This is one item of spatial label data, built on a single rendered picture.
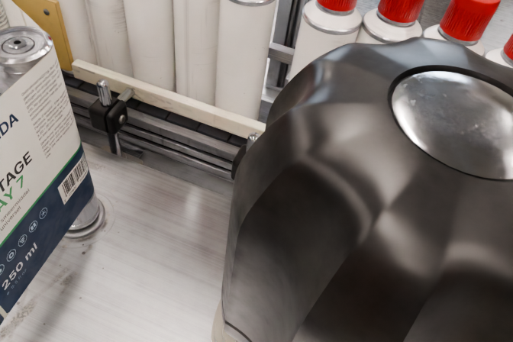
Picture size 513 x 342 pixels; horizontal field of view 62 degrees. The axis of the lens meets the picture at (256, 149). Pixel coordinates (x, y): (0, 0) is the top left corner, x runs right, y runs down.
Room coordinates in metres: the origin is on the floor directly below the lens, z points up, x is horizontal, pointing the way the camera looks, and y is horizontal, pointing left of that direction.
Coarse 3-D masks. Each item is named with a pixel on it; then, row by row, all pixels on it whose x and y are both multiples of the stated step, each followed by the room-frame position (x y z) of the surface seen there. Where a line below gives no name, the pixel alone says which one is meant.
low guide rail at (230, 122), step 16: (80, 64) 0.37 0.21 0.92; (96, 80) 0.36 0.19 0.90; (112, 80) 0.36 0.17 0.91; (128, 80) 0.36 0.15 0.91; (144, 96) 0.35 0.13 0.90; (160, 96) 0.34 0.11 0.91; (176, 96) 0.34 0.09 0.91; (176, 112) 0.34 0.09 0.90; (192, 112) 0.33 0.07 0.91; (208, 112) 0.33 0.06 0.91; (224, 112) 0.33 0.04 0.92; (224, 128) 0.32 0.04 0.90; (240, 128) 0.32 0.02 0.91; (256, 128) 0.32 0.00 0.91
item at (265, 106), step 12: (72, 84) 0.38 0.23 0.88; (84, 84) 0.38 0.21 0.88; (132, 108) 0.35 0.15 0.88; (144, 108) 0.35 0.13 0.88; (156, 108) 0.36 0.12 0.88; (264, 108) 0.39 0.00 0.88; (168, 120) 0.34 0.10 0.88; (180, 120) 0.34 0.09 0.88; (192, 120) 0.35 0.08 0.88; (264, 120) 0.37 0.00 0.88; (204, 132) 0.33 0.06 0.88; (216, 132) 0.33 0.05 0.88; (228, 132) 0.34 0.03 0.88; (240, 144) 0.32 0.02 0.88
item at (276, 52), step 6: (270, 42) 0.40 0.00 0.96; (270, 48) 0.39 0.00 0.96; (276, 48) 0.39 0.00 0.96; (282, 48) 0.40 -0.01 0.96; (288, 48) 0.40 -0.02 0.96; (270, 54) 0.39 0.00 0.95; (276, 54) 0.39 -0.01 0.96; (282, 54) 0.39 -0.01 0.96; (288, 54) 0.39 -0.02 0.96; (276, 60) 0.39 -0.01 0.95; (282, 60) 0.39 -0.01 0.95; (288, 60) 0.39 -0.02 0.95
